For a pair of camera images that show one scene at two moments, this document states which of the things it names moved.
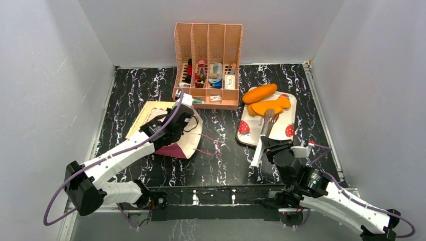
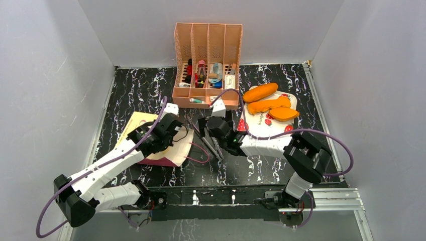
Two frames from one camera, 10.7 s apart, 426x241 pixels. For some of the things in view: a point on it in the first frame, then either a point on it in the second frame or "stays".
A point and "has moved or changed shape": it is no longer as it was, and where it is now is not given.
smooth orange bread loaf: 258,93 stays
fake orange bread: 279,106 stays
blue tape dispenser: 215,74 stays
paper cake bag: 186,145 has moved or changed shape
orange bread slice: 278,105 → 283,114
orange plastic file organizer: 207,64 stays
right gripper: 278,146 → 206,125
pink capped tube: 201,73 stays
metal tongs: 270,119 → 220,155
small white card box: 216,98 stays
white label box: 229,82 stays
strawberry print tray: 284,128 stays
